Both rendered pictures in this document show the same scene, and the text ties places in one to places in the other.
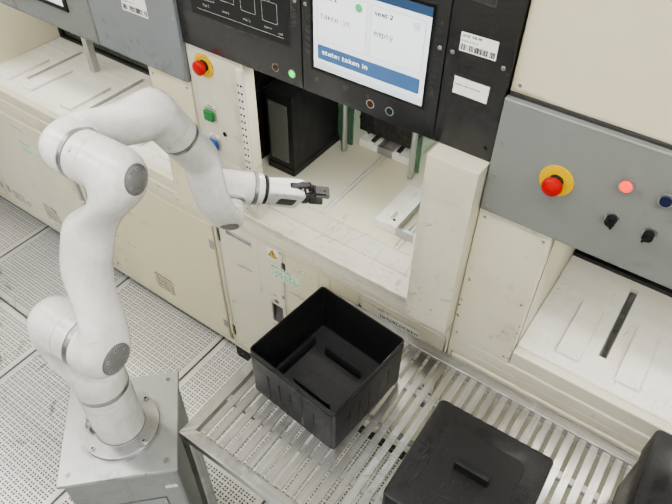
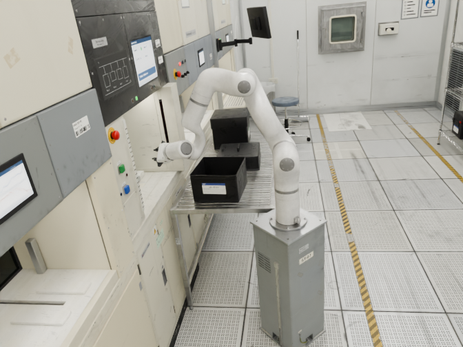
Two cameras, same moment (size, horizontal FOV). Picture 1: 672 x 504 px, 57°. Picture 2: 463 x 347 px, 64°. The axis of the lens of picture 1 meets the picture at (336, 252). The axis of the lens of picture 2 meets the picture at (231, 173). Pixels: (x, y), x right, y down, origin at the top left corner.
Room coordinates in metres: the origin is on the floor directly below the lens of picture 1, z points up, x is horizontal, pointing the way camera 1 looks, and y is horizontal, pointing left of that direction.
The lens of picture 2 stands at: (1.69, 1.90, 1.79)
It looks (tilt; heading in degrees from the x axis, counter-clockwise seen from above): 24 degrees down; 246
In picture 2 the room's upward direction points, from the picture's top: 6 degrees counter-clockwise
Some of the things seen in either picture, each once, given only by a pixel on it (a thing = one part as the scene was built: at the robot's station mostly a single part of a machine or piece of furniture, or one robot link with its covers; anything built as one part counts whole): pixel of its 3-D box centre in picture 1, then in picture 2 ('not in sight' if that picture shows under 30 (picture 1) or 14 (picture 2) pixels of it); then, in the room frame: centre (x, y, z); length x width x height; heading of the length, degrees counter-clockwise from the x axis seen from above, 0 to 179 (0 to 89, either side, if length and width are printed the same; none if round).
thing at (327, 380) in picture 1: (327, 364); (220, 178); (0.91, 0.02, 0.85); 0.28 x 0.28 x 0.17; 50
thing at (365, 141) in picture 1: (399, 137); not in sight; (1.85, -0.22, 0.89); 0.22 x 0.21 x 0.04; 145
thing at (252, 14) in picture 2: not in sight; (243, 29); (-0.09, -1.40, 1.57); 0.53 x 0.40 x 0.36; 145
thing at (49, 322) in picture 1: (77, 347); (286, 169); (0.80, 0.56, 1.07); 0.19 x 0.12 x 0.24; 59
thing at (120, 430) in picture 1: (112, 405); (287, 204); (0.78, 0.53, 0.85); 0.19 x 0.19 x 0.18
